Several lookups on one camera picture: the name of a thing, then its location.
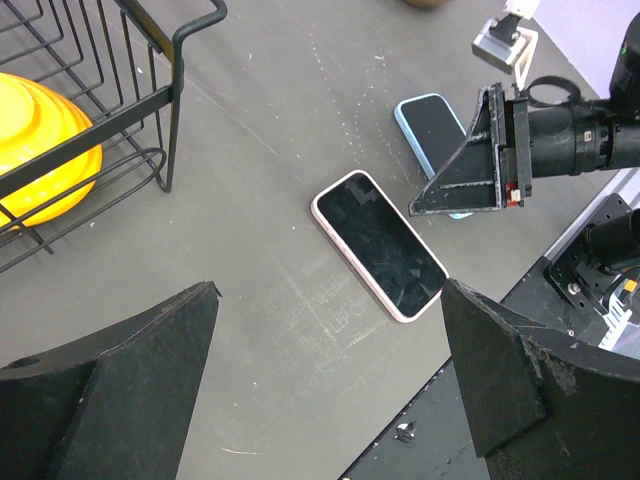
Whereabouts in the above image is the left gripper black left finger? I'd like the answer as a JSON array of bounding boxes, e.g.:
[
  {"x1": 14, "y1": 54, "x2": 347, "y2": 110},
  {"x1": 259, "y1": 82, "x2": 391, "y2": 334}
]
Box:
[{"x1": 1, "y1": 281, "x2": 221, "y2": 479}]

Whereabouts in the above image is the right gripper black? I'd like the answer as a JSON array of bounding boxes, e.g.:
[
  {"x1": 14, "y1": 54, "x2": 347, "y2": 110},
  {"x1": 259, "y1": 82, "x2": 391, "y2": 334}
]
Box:
[{"x1": 407, "y1": 83, "x2": 533, "y2": 216}]

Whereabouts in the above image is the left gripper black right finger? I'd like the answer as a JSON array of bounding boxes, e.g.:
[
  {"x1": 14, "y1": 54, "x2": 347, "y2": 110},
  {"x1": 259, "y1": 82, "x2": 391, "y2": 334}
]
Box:
[{"x1": 441, "y1": 279, "x2": 639, "y2": 479}]

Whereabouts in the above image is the light blue phone case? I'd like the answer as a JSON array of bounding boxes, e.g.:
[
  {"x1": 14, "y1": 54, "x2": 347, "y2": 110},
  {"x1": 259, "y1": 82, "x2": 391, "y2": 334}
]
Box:
[{"x1": 393, "y1": 92, "x2": 475, "y2": 220}]

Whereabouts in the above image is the pink phone case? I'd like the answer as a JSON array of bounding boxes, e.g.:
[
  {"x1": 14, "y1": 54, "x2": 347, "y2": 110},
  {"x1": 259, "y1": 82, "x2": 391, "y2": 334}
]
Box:
[{"x1": 310, "y1": 169, "x2": 449, "y2": 324}]

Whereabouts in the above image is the black smartphone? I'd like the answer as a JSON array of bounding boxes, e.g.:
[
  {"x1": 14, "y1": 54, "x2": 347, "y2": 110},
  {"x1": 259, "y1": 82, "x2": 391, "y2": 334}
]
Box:
[{"x1": 315, "y1": 173, "x2": 445, "y2": 318}]

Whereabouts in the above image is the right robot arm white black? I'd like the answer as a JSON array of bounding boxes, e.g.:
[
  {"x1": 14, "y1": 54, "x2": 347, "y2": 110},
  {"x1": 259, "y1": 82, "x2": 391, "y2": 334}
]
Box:
[{"x1": 409, "y1": 7, "x2": 639, "y2": 216}]

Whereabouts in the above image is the gold brown bowl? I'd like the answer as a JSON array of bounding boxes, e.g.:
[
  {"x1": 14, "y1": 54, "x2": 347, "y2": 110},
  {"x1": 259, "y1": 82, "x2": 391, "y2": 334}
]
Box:
[{"x1": 406, "y1": 0, "x2": 451, "y2": 8}]

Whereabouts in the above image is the yellow bowl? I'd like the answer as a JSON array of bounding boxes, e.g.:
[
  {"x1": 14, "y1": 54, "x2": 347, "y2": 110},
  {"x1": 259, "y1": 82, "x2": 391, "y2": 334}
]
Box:
[{"x1": 1, "y1": 73, "x2": 103, "y2": 217}]

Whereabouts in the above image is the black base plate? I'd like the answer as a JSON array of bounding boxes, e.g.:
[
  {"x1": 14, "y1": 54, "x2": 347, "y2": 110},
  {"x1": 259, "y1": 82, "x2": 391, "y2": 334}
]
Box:
[{"x1": 337, "y1": 192, "x2": 640, "y2": 480}]

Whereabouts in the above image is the white slotted cable duct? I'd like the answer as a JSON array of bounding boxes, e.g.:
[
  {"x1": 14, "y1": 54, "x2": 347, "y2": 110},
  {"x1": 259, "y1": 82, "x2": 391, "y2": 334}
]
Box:
[{"x1": 598, "y1": 295, "x2": 639, "y2": 351}]

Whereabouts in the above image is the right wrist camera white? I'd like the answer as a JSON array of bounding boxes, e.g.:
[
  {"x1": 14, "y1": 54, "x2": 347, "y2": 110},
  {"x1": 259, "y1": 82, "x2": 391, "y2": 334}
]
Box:
[{"x1": 471, "y1": 0, "x2": 540, "y2": 91}]

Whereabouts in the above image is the black wire basket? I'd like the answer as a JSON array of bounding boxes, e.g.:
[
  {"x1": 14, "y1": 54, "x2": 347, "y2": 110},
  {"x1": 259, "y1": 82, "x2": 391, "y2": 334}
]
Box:
[{"x1": 1, "y1": 1, "x2": 227, "y2": 269}]

